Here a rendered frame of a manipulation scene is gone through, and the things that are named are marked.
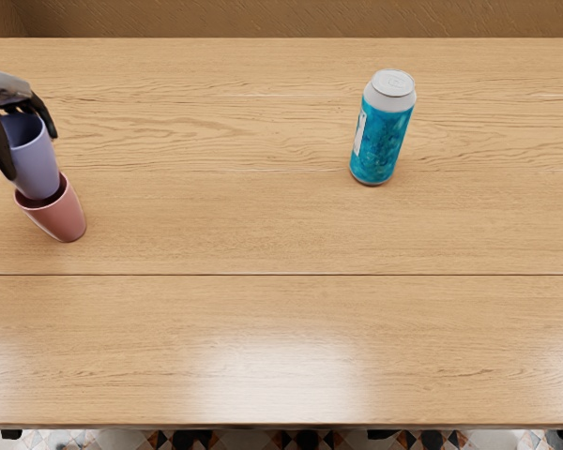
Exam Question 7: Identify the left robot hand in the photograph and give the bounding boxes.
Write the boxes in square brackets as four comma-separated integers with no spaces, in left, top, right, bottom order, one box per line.
[0,67,59,182]

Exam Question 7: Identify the lavender plastic cup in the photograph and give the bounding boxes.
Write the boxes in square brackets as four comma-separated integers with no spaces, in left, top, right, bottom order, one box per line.
[0,112,62,202]

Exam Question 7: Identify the pink plastic cup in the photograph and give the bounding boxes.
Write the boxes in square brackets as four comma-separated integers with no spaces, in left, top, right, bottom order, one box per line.
[13,171,88,244]

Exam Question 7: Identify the blue drink can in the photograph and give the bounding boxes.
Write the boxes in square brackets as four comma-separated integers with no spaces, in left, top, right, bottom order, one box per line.
[348,68,418,187]

